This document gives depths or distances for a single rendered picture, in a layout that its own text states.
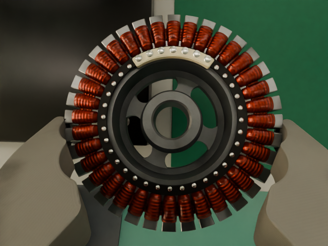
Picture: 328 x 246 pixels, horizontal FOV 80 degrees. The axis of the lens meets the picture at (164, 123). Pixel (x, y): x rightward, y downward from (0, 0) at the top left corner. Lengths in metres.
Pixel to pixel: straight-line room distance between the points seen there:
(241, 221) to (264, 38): 0.92
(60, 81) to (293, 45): 0.21
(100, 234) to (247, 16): 1.01
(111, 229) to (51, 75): 0.91
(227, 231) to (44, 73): 0.98
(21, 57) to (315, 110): 0.27
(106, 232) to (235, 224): 0.59
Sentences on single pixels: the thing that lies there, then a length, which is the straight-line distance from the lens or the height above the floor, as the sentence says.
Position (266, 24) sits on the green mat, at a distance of 0.23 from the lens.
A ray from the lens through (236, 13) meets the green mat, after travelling 0.23.
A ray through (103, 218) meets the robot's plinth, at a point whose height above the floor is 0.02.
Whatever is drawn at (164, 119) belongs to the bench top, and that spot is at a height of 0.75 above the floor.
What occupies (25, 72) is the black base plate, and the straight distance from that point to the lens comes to 0.22.
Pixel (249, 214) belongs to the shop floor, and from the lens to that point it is 1.06.
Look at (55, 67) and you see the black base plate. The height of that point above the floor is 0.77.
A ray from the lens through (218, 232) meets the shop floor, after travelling 1.05.
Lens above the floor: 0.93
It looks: 86 degrees down
